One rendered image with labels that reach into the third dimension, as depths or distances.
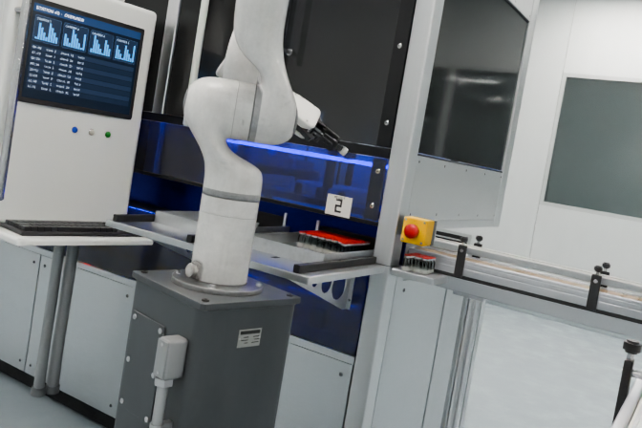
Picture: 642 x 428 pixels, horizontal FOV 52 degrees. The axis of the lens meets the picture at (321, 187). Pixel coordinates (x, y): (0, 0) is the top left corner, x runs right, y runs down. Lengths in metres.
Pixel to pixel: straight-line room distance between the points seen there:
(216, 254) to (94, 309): 1.37
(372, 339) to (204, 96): 0.92
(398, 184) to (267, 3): 0.77
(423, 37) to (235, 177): 0.79
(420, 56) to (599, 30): 4.77
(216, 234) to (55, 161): 0.99
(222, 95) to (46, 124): 0.98
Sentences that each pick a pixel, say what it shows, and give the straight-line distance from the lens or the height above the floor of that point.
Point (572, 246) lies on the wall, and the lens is 6.40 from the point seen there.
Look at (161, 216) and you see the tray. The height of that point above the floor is 0.90.
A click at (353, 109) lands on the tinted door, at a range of 1.96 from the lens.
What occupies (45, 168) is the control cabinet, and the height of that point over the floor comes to 0.98.
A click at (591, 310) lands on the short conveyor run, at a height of 0.89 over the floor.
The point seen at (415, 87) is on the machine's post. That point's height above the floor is 1.39.
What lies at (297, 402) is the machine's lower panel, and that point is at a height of 0.41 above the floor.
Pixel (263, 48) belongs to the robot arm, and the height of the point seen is 1.35.
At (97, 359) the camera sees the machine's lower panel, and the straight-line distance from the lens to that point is 2.67.
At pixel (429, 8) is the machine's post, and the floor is 1.61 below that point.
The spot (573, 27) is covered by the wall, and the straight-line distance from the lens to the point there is 6.62.
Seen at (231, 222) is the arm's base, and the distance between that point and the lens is 1.33.
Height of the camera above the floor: 1.17
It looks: 3 degrees down
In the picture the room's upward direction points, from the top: 9 degrees clockwise
